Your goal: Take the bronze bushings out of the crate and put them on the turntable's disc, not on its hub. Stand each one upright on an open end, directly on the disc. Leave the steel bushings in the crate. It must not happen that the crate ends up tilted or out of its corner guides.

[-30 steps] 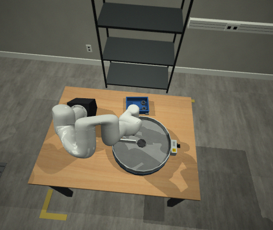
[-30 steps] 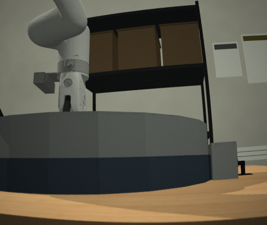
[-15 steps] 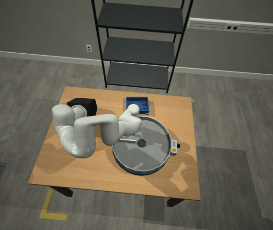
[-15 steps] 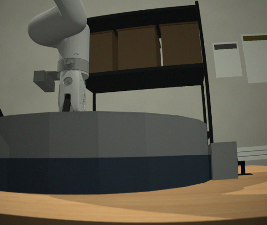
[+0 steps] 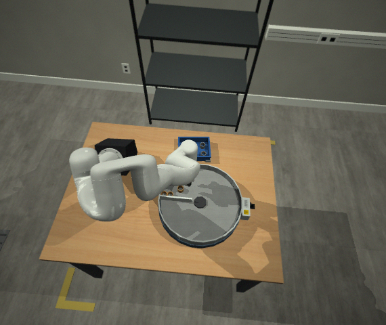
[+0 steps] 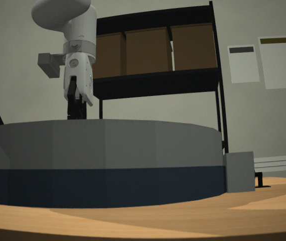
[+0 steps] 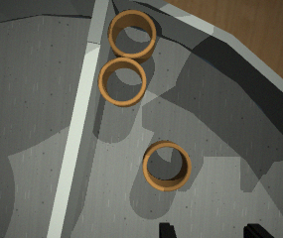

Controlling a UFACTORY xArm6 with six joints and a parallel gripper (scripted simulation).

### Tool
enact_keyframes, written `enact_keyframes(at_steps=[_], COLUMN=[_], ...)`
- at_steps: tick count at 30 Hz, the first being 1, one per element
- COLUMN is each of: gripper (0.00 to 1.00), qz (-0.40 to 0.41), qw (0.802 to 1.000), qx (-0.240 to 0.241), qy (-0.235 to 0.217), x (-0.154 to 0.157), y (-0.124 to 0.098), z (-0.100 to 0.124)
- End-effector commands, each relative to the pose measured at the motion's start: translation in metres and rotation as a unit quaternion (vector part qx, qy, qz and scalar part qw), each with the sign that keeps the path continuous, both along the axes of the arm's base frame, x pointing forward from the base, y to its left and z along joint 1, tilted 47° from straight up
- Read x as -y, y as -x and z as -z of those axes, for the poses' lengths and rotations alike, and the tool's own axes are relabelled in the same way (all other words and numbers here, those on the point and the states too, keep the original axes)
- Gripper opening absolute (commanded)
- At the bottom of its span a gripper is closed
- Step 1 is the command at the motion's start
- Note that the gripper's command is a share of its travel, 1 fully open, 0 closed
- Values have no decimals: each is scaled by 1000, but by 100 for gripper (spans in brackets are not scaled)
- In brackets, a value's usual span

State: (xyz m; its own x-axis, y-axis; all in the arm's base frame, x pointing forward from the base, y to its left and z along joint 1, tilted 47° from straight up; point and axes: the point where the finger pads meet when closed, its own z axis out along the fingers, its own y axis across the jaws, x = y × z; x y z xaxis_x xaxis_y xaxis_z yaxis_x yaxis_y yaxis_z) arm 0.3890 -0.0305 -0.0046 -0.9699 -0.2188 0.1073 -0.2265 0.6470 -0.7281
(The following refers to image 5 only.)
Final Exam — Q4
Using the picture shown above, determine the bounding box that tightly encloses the blue crate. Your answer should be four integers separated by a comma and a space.
178, 137, 211, 161

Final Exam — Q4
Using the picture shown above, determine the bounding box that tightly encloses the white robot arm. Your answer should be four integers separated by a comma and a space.
69, 139, 200, 221

